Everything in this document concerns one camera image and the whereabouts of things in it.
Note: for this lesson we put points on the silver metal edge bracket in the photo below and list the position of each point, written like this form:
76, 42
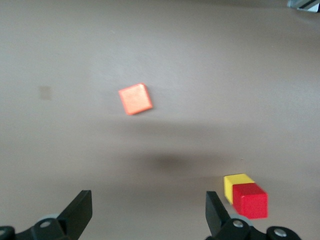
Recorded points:
307, 5

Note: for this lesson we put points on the yellow cube block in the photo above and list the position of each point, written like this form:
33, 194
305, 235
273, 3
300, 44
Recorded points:
228, 187

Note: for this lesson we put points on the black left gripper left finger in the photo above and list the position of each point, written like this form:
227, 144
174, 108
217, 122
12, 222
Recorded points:
70, 217

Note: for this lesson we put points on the red cube block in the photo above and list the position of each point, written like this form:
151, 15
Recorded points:
251, 202

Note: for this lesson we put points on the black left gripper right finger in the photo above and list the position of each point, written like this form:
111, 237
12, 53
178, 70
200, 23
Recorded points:
217, 217

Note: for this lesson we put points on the orange cube block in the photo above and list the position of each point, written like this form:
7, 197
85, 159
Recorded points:
135, 99

